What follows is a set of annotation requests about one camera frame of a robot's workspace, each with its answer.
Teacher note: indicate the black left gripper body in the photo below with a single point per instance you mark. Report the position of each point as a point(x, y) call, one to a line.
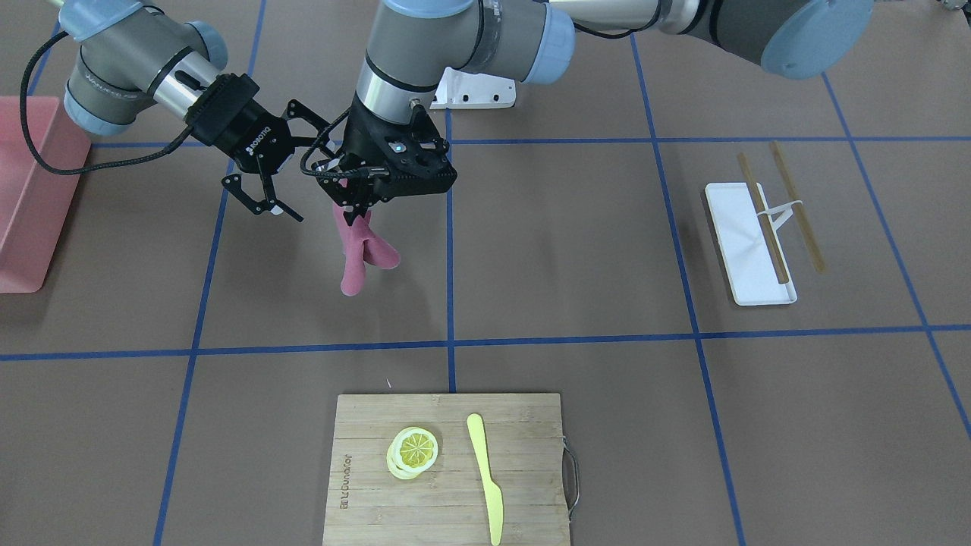
point(354, 142)

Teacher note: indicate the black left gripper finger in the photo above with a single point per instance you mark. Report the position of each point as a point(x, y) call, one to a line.
point(353, 211)

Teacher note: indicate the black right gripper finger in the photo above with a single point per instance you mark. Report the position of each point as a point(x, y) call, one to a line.
point(234, 185)
point(322, 129)

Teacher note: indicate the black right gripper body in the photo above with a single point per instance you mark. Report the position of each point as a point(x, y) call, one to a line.
point(244, 123)

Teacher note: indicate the pink microfiber cloth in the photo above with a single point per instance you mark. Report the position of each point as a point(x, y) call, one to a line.
point(361, 245)

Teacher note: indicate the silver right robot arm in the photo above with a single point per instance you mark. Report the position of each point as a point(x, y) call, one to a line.
point(132, 56)

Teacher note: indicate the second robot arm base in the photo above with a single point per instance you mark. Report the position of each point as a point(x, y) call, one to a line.
point(413, 43)

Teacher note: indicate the pink plastic bin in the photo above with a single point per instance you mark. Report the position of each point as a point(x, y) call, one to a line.
point(34, 202)

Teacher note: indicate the yellow plastic knife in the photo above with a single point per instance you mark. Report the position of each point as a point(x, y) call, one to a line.
point(491, 491)

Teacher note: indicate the yellow lemon slices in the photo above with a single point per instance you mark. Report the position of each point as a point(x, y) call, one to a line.
point(412, 452)

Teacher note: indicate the bamboo cutting board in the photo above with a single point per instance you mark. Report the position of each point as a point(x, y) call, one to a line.
point(445, 504)

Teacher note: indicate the white rectangular tray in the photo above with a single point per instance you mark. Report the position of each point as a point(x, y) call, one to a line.
point(743, 251)

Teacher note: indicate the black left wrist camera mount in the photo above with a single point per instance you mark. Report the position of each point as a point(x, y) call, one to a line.
point(415, 157)

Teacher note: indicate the white pedestal column base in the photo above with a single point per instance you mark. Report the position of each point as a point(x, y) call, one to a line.
point(462, 90)

